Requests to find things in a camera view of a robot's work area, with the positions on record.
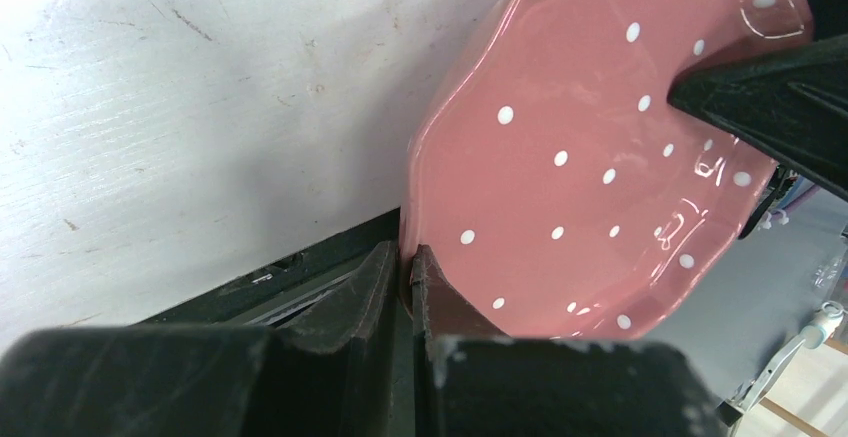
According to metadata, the black table frame rail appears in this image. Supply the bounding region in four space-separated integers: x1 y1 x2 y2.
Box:
143 209 400 325

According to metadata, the pink plate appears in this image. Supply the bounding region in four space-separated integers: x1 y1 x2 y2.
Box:
400 0 812 339

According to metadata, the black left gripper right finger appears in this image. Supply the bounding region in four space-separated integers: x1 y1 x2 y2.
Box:
411 246 727 436

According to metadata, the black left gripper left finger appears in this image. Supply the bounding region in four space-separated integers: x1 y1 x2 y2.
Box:
1 242 397 436

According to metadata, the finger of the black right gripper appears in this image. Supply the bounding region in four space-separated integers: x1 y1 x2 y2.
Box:
668 35 847 199

